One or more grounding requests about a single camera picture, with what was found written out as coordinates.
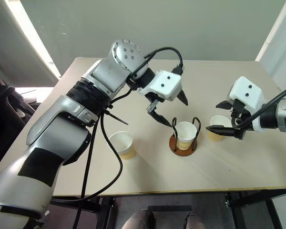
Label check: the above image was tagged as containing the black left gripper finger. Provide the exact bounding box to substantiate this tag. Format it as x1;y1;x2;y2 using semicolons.
150;108;173;128
176;86;189;106

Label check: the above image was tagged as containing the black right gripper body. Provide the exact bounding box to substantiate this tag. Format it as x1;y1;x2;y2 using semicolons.
229;101;253;140

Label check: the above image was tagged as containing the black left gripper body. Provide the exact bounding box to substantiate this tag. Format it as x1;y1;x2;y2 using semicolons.
144;94;167;113

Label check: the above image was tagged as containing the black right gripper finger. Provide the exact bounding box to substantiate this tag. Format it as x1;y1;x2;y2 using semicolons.
205;125;235;138
215;100;233;111

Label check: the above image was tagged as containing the white ribbed paper cup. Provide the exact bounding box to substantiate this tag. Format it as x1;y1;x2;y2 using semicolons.
207;115;232;142
108;130;137;160
175;121;198;151

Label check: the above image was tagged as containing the black flat bar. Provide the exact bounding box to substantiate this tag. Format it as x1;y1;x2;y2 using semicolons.
147;204;193;213

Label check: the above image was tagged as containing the black chair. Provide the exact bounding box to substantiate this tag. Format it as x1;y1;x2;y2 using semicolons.
0;62;39;167

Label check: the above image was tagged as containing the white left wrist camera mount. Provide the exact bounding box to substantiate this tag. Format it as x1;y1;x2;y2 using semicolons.
137;70;183;101

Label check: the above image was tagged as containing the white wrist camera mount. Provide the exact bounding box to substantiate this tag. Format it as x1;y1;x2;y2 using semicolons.
228;76;269;133
137;70;183;101

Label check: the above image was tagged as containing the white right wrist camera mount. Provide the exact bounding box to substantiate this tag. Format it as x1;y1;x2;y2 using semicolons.
228;76;269;133

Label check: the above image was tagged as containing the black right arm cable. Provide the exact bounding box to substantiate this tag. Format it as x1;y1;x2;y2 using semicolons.
230;84;286;129

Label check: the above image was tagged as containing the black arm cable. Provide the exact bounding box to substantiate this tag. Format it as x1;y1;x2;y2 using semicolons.
230;84;286;129
73;47;184;229

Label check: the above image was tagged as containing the black cable tie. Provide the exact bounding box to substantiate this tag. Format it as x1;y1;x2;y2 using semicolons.
104;110;129;126

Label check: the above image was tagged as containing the wire cup holder brown base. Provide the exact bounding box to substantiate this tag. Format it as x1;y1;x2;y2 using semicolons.
169;116;201;157

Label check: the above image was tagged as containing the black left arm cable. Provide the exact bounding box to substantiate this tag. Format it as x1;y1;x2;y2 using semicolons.
73;47;184;229

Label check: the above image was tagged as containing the black metal table frame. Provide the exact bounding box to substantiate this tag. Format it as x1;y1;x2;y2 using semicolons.
50;190;286;229

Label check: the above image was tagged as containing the white wall pipe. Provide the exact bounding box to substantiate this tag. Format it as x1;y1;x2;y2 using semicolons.
255;0;286;62

